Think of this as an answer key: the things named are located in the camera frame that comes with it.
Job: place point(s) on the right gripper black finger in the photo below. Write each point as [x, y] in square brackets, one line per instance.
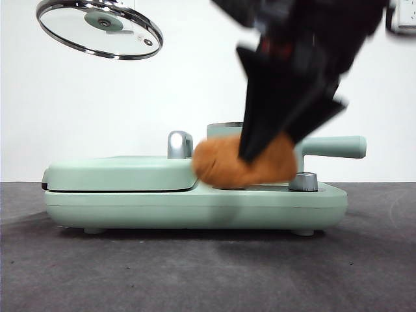
[317, 117]
[263, 107]

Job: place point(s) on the brown potato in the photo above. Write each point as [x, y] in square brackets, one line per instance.
[221, 165]

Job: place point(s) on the glass lid with green knob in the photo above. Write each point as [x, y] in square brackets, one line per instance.
[97, 32]

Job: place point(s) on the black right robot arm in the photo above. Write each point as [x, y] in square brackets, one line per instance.
[325, 26]

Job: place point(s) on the silver control knob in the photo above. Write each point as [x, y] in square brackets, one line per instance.
[303, 181]

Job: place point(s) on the mint green breakfast machine base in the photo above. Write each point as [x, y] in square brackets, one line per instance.
[195, 208]

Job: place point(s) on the mint green griddle cover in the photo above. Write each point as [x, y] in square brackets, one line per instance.
[123, 174]

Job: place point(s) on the white wall socket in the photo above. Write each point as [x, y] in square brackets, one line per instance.
[404, 14]

